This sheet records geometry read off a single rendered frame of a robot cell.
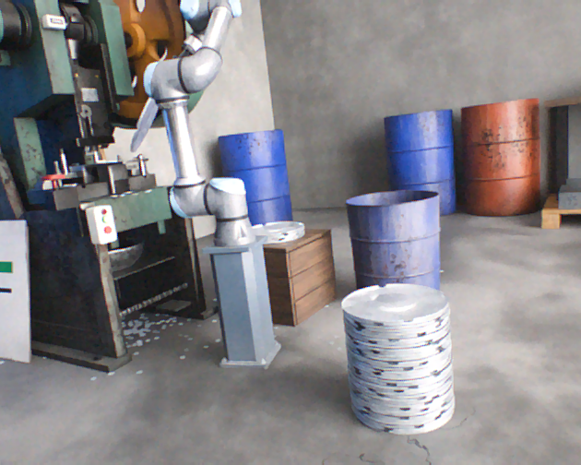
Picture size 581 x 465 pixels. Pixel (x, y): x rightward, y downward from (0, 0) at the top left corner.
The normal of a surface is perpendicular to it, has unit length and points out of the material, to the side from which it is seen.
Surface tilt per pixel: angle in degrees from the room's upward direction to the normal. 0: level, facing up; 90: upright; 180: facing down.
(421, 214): 92
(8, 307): 78
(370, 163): 90
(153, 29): 90
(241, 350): 90
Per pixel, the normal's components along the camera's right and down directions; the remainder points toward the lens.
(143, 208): 0.85, 0.00
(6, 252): -0.47, 0.02
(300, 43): -0.51, 0.22
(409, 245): 0.10, 0.22
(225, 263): -0.28, 0.22
